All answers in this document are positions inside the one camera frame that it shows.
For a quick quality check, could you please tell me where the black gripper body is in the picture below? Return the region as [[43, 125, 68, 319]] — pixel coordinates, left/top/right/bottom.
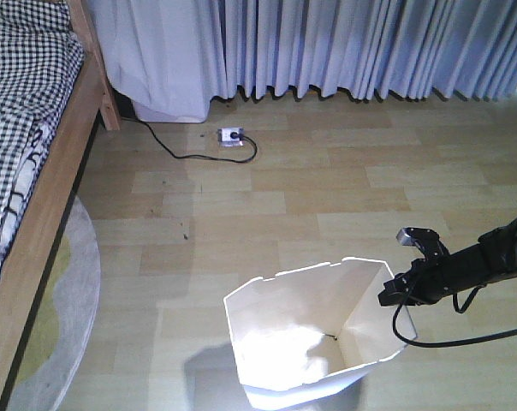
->
[[377, 271, 430, 307]]

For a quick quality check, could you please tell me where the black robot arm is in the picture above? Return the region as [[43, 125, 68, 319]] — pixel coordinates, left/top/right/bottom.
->
[[378, 218, 517, 307]]

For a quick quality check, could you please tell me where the black white checkered blanket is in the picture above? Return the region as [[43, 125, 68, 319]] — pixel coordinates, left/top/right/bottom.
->
[[0, 1, 84, 276]]

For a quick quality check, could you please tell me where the round grey yellow rug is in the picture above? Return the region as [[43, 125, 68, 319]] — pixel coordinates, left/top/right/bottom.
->
[[7, 198, 101, 410]]

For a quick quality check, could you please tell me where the white floor power socket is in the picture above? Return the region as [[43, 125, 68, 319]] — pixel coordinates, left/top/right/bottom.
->
[[217, 127, 244, 147]]

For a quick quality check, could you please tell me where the black power cord on floor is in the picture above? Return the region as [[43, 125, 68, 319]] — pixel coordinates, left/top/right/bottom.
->
[[129, 117, 259, 164]]

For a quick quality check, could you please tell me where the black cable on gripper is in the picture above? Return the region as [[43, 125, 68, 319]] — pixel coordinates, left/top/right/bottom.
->
[[390, 286, 517, 348]]

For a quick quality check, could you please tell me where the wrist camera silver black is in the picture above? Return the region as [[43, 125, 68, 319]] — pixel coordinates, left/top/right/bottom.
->
[[396, 227, 449, 260]]

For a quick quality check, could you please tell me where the light grey curtain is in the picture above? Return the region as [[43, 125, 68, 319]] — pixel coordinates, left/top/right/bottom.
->
[[202, 1, 517, 100]]

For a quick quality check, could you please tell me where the white sheer curtain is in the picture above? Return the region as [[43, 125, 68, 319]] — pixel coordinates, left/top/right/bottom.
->
[[88, 0, 229, 123]]

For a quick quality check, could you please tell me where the wooden bed frame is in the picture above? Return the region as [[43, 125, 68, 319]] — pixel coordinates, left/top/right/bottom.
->
[[0, 1, 121, 410]]

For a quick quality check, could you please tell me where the white paper trash bin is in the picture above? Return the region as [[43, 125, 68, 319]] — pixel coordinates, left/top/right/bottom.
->
[[223, 257, 406, 410]]

